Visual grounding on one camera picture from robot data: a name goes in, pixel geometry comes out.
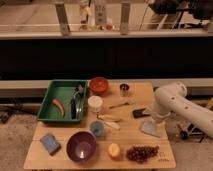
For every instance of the light blue towel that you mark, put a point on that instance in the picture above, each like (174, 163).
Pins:
(149, 127)

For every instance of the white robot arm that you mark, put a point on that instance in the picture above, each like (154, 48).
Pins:
(172, 98)

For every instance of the red bowl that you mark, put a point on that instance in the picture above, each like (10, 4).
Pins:
(98, 85)

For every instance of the white round container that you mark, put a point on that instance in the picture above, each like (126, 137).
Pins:
(95, 103)

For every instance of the beige plastic spoon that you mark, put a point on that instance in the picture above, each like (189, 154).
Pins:
(125, 103)

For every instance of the black rectangular block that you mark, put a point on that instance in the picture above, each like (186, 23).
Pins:
(138, 113)

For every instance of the blue small cup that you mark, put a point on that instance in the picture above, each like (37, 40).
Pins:
(97, 128)

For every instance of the green plastic tray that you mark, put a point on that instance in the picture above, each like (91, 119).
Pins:
(63, 91)

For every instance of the wooden folding table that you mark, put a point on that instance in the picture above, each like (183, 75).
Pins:
(127, 136)

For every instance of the red chili pepper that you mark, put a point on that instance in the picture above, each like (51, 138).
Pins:
(59, 106)

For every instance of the purple bowl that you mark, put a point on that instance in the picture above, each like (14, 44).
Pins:
(81, 146)

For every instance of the orange fruit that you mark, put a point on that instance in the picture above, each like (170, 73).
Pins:
(114, 151)

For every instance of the bunch of dark grapes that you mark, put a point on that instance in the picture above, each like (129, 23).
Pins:
(141, 154)

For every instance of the blue sponge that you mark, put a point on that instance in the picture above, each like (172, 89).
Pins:
(50, 144)

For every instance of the black wheeled stand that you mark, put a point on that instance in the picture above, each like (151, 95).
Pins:
(191, 131)

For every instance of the yellow handled knife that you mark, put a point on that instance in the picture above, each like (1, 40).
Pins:
(109, 120)

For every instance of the black handled utensil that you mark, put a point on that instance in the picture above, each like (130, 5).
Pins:
(77, 94)

